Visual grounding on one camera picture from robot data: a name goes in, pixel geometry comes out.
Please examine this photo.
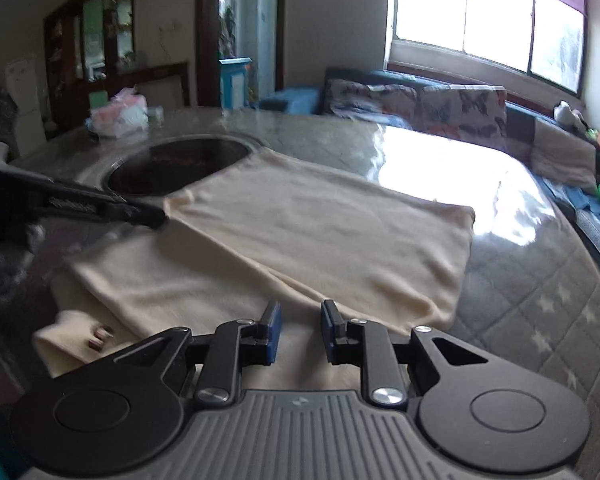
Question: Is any round black inset cooktop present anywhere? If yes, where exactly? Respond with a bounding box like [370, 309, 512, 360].
[100, 135, 261, 196]

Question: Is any small butterfly print cushion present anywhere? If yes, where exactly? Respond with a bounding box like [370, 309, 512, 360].
[327, 77, 426, 133]

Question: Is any small blue cabinet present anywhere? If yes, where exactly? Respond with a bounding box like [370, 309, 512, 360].
[219, 57, 255, 110]

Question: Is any wooden chair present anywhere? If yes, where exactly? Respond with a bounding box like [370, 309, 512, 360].
[132, 61, 191, 109]

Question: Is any blue corner sofa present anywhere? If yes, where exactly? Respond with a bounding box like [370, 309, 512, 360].
[260, 66, 600, 281]

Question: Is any plain grey cushion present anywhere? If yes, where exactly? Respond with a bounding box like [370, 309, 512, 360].
[530, 120, 598, 191]

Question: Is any panda plush toy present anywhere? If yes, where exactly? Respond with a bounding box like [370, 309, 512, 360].
[552, 101, 588, 131]

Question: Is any white refrigerator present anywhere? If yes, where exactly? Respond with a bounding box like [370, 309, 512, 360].
[5, 55, 48, 158]

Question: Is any cream knit sweater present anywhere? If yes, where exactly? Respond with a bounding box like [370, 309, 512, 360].
[32, 149, 476, 391]

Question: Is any dark wooden door frame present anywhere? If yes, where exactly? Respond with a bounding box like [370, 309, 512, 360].
[196, 0, 287, 108]

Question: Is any large butterfly print cushion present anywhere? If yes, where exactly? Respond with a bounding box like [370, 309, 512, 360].
[422, 84, 508, 153]

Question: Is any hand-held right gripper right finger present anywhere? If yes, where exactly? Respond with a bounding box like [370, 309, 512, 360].
[320, 299, 490, 406]

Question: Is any blue sofa cloth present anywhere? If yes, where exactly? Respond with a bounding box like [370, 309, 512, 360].
[565, 185, 600, 226]

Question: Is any window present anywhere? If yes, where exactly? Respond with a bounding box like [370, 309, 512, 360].
[387, 0, 588, 96]

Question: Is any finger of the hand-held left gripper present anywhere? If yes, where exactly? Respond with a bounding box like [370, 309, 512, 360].
[107, 192, 170, 231]

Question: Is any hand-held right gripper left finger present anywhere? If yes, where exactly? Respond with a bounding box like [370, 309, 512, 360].
[112, 301, 283, 406]

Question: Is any dark wooden display cabinet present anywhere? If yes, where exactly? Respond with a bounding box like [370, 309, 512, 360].
[43, 0, 191, 136]

